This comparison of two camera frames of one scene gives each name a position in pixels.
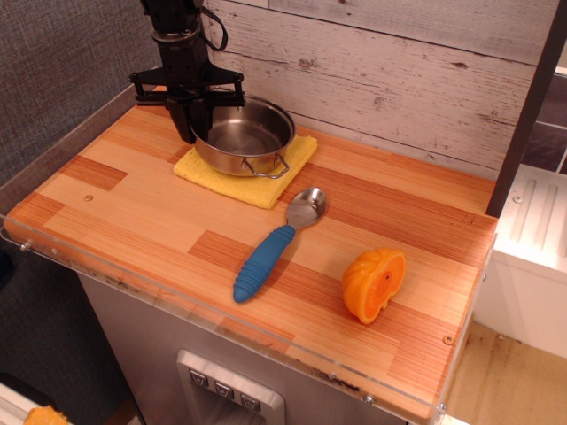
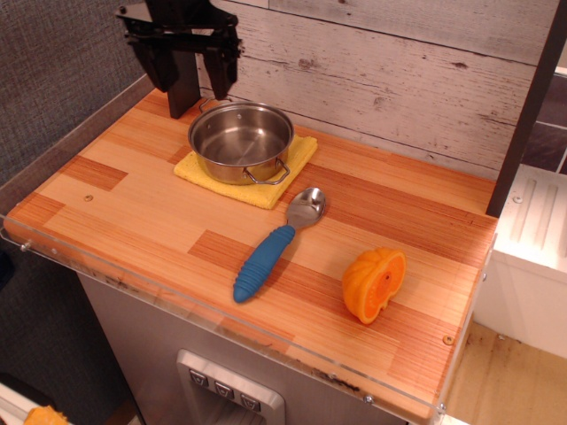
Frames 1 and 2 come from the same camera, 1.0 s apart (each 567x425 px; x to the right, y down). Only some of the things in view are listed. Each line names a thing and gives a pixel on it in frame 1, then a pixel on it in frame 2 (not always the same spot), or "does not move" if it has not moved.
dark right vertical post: [522, 135] does not move
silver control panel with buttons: [211, 394] does not move
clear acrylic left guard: [30, 173] does not move
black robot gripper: [187, 81] → [196, 25]
